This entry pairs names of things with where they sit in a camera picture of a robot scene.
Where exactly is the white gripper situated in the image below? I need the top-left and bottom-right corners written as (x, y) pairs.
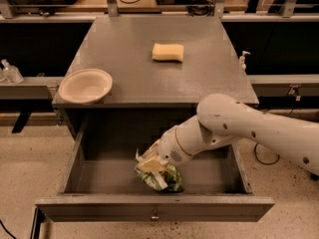
top-left (136, 126), bottom-right (192, 172)

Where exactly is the green jalapeno chip bag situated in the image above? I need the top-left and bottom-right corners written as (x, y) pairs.
top-left (134, 158), bottom-right (184, 193)

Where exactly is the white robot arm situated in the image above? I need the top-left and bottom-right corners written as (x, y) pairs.
top-left (138, 94), bottom-right (319, 175)

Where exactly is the open grey top drawer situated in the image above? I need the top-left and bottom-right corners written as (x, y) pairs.
top-left (36, 115), bottom-right (274, 222)

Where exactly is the metal drawer knob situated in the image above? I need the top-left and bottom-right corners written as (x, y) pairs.
top-left (151, 210), bottom-right (160, 221)

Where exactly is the grey cabinet with counter top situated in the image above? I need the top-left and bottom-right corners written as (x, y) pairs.
top-left (53, 15), bottom-right (257, 133)

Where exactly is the white paper bowl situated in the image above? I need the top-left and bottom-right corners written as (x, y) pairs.
top-left (58, 69), bottom-right (113, 105)

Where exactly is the yellow sponge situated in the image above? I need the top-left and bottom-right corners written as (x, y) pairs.
top-left (153, 43), bottom-right (184, 62)

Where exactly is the white pump dispenser bottle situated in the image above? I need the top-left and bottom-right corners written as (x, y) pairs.
top-left (239, 51), bottom-right (251, 71)

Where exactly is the clear sanitizer pump bottle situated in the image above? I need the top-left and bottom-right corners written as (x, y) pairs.
top-left (1, 59), bottom-right (24, 84)

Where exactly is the black floor cable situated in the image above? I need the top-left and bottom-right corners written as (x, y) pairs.
top-left (253, 142), bottom-right (281, 166)

